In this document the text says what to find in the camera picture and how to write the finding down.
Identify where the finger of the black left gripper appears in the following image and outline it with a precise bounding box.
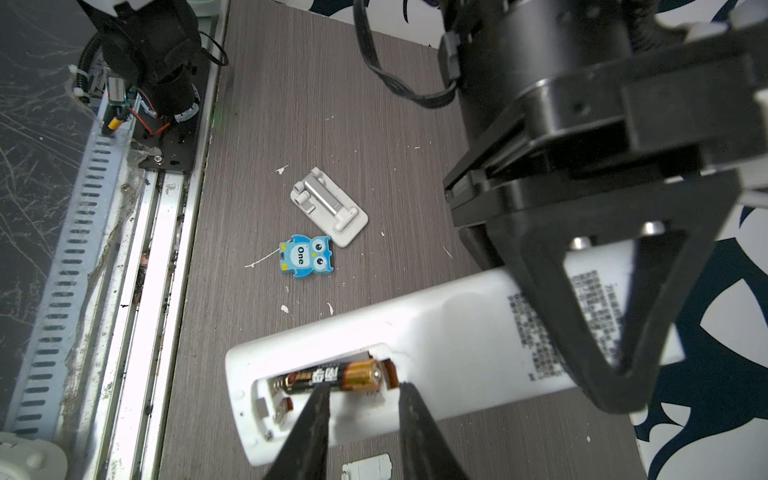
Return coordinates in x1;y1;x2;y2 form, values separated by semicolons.
487;172;741;414

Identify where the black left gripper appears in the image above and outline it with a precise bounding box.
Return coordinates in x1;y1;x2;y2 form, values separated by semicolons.
440;1;767;210

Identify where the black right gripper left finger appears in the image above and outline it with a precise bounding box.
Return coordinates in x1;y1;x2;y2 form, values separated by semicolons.
263;385;330;480

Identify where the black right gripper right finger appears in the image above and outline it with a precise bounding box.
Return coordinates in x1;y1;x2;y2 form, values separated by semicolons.
398;382;468;479

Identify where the white remote control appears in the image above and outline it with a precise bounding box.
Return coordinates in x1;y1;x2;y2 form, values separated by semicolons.
224;239;686;468

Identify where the white remote battery lid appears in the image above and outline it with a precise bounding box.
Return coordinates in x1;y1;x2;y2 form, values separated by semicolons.
341;454;393;480

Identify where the blue owl toy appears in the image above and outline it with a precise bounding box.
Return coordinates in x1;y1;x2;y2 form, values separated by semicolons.
278;234;334;278

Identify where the white battery cover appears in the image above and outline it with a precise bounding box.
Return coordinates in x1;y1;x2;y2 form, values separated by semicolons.
290;167;369;248

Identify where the white slotted cable duct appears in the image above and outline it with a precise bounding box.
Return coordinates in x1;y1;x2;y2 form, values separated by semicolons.
3;117;135;440

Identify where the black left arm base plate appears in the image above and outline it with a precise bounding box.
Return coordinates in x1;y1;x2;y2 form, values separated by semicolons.
133;54;211;174

